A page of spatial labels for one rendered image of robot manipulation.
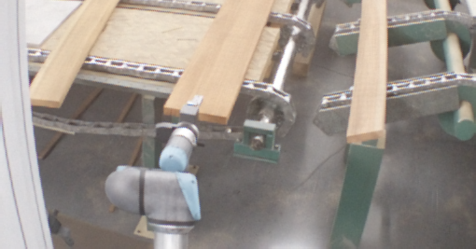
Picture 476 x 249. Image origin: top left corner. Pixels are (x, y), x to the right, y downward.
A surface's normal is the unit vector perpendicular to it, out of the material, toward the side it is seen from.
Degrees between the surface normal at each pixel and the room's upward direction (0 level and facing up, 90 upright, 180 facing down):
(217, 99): 0
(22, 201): 90
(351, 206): 90
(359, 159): 90
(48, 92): 0
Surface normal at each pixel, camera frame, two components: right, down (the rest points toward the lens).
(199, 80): 0.06, -0.85
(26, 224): -0.31, 0.48
